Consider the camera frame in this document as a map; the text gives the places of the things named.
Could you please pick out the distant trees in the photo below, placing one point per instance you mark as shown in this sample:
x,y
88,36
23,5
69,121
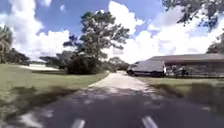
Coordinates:
x,y
115,63

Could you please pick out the dark vehicle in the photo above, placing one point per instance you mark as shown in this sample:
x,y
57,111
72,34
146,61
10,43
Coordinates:
x,y
146,66

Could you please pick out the tall leafy tree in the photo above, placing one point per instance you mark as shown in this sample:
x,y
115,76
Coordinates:
x,y
96,33

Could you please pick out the grey asphalt road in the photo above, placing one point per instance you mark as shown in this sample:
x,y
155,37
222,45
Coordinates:
x,y
116,106

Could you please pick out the grass strip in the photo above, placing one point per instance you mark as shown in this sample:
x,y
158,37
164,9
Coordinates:
x,y
173,83

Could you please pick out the robot's own part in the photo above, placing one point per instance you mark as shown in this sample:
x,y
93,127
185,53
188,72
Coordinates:
x,y
78,123
149,122

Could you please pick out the grass field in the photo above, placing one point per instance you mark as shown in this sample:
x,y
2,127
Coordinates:
x,y
33,80

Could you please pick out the low grey-roofed building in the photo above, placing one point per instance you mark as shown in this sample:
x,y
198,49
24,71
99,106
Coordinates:
x,y
193,58

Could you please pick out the group of trees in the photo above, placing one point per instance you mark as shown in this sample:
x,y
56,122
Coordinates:
x,y
16,56

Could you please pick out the overhanging tree branches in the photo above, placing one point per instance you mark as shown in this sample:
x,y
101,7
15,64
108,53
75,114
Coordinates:
x,y
200,8

